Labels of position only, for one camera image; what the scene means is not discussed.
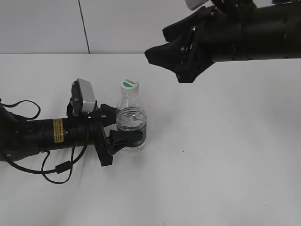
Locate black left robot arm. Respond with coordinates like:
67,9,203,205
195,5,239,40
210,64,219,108
0,104,143,167

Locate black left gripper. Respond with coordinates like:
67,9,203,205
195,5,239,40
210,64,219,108
66,104,144,167

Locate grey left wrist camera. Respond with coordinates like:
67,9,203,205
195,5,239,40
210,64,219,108
67,78,96,117

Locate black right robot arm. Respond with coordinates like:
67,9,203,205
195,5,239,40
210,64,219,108
144,0,301,83

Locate white green bottle cap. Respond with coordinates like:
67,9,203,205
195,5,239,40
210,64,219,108
120,79,139,95

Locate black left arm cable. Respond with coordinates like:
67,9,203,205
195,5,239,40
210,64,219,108
0,100,89,184

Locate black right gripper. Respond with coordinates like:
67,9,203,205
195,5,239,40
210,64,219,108
144,6,245,83

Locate clear Cestbon water bottle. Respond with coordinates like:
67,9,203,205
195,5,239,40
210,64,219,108
116,92,147,156

